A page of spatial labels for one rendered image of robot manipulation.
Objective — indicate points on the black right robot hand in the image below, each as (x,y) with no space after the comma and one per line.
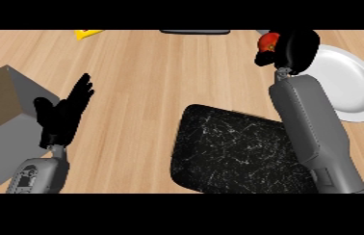
(298,49)

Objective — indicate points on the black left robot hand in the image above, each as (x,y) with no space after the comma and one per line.
(64,113)

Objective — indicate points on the red tomato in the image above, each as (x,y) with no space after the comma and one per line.
(269,43)

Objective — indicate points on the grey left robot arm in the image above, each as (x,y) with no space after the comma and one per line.
(42,174)

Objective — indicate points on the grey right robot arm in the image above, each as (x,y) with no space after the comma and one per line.
(314,133)

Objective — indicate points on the white plate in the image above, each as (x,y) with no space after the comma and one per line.
(342,81)

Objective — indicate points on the black speckled tray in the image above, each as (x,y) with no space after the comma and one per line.
(236,152)

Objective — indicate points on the grey open box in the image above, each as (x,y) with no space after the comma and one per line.
(21,123)

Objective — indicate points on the dark grey flat object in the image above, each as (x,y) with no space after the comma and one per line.
(195,31)

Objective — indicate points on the yellow object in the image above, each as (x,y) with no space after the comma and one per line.
(86,33)

